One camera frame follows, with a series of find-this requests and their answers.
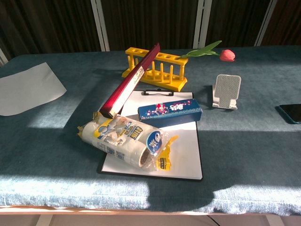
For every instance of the black clipboard with white paper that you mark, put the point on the black clipboard with white paper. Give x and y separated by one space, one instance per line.
183 150

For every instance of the white paper sheet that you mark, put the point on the white paper sheet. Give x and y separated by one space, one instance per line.
28 89

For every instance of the white partition post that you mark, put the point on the white partition post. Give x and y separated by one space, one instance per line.
202 23
265 23
2 57
100 23

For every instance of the black smartphone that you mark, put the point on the black smartphone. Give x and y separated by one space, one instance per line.
291 113

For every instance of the yellow test tube rack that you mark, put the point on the yellow test tube rack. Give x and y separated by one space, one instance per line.
174 84

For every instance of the long red flat box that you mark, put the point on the long red flat box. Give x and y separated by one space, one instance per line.
122 91

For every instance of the wrapped pack of white rolls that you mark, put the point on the wrapped pack of white rolls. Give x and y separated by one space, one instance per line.
117 139

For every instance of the white phone stand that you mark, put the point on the white phone stand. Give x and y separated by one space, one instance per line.
227 88

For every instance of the blue table cloth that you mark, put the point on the blue table cloth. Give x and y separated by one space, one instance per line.
247 153

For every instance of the blue toothpaste box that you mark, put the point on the blue toothpaste box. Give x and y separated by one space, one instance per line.
169 110

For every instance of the artificial pink tulip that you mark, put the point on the artificial pink tulip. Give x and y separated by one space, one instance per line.
227 55

